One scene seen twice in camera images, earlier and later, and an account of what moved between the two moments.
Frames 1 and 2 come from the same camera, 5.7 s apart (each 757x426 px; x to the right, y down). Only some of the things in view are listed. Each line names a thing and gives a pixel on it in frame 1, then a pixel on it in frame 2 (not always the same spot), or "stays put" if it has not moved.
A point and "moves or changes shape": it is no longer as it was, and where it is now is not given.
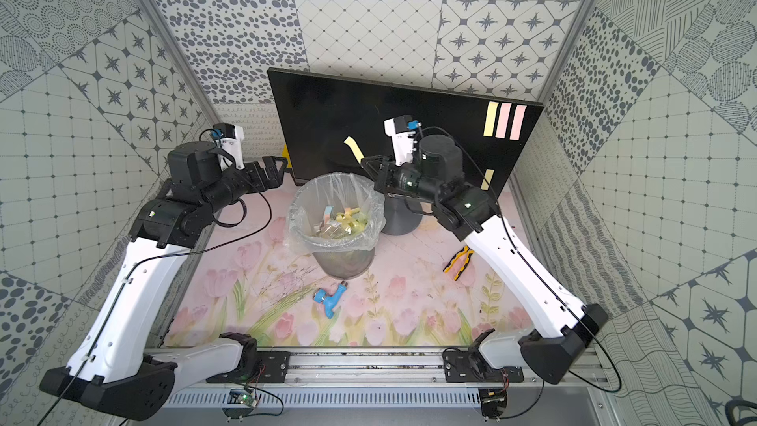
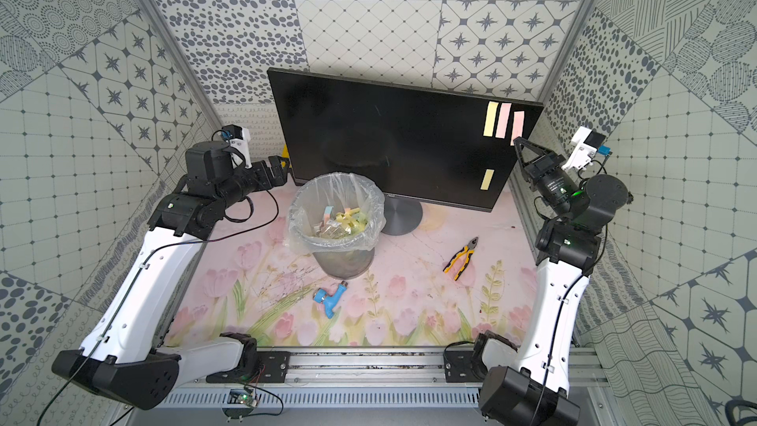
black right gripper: (382, 181) → (541, 166)
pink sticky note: (503, 122) stays put
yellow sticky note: (487, 178) stays put
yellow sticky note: (490, 118) stays put
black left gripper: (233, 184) stays put
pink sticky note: (517, 122) moves or changes shape
